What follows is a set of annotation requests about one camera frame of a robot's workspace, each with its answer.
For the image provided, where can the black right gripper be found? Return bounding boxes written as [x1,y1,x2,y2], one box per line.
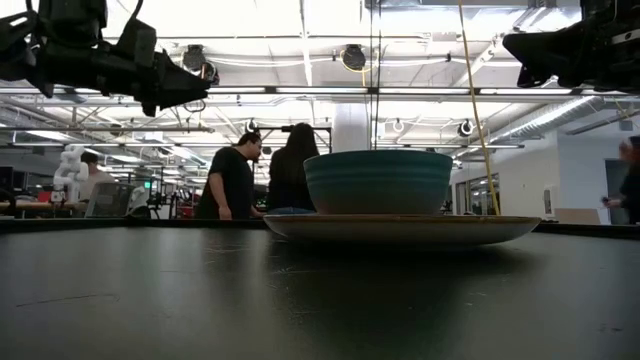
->
[502,0,640,94]

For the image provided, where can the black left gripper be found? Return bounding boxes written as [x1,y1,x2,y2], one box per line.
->
[52,49,211,117]

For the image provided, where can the green ceramic bowl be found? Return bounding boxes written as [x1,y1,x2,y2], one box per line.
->
[303,149,454,216]

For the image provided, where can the person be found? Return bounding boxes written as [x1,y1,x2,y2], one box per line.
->
[194,131,265,221]
[267,122,321,216]
[601,134,640,225]
[79,151,116,201]

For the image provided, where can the red storage bins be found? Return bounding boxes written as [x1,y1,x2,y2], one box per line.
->
[176,193,200,220]

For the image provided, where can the grey mesh chair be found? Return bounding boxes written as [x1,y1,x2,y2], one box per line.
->
[83,182,137,219]

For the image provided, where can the black equipment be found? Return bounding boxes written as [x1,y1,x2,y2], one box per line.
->
[249,183,271,219]

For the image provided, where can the cardboard box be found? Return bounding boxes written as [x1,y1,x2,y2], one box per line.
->
[553,207,602,226]

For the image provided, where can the wooden workbench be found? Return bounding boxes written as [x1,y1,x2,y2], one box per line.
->
[0,199,87,212]

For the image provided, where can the beige flat plate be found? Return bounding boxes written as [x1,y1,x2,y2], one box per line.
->
[262,213,543,247]

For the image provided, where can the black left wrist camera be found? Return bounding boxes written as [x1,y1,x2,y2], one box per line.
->
[116,18,159,69]

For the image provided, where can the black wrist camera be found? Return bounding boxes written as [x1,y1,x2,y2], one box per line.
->
[116,18,159,69]
[578,0,621,25]

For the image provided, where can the silver ventilation duct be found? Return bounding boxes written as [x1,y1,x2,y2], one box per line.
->
[492,95,609,147]

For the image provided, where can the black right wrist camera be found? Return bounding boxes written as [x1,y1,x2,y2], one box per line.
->
[578,0,621,25]

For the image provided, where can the yellow cable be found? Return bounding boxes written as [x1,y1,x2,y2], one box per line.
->
[457,0,502,217]

